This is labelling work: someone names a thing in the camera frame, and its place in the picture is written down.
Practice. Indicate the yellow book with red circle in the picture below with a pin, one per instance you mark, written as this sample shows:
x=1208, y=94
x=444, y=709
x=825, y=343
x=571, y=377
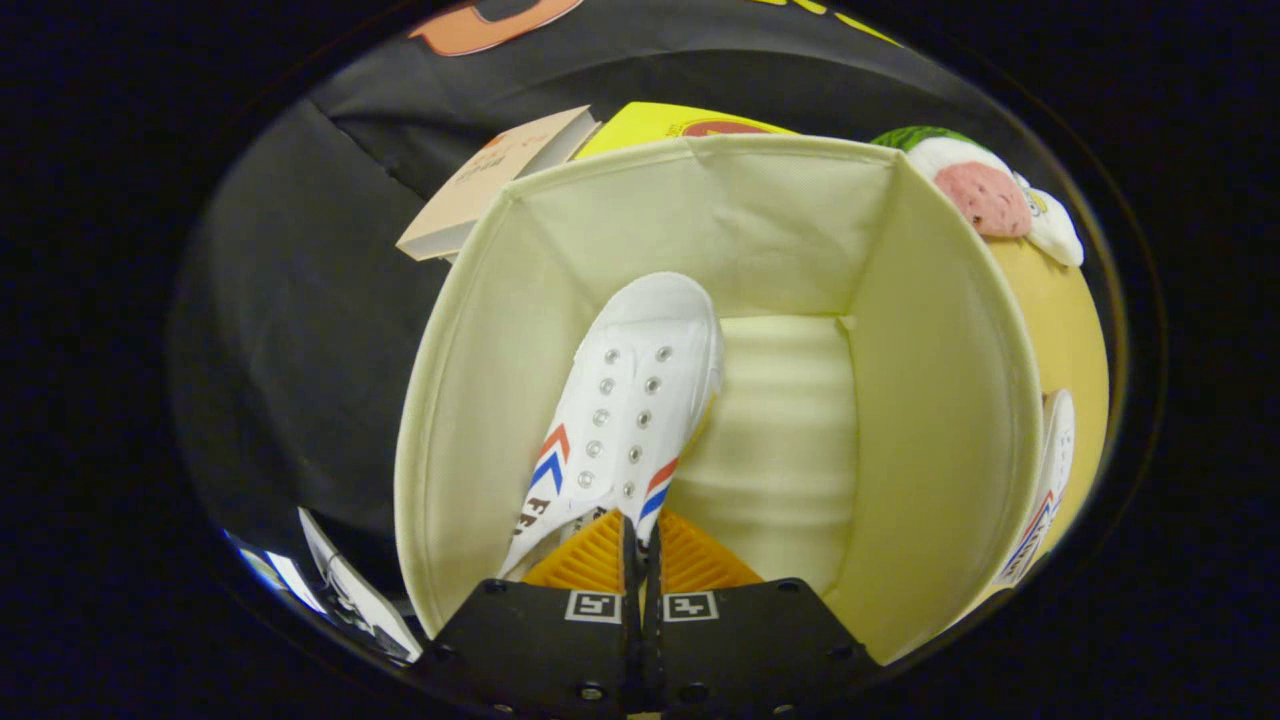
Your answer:
x=640, y=122

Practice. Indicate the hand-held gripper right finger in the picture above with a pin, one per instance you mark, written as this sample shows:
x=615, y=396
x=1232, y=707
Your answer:
x=750, y=650

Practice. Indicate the beige paperback book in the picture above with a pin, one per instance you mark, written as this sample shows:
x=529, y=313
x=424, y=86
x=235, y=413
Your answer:
x=480, y=190

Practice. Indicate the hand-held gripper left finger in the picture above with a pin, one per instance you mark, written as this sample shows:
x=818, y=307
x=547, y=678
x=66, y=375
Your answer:
x=540, y=650

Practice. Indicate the white canvas shoe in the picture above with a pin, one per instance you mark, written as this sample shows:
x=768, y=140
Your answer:
x=1050, y=470
x=640, y=380

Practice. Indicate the cream fabric storage box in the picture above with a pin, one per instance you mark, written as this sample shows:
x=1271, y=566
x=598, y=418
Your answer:
x=780, y=220

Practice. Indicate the watermelon slice plush toy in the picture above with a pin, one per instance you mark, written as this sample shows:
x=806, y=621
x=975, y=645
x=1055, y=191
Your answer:
x=985, y=195

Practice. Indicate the small white plush toy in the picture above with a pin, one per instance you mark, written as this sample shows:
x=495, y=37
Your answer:
x=1055, y=235

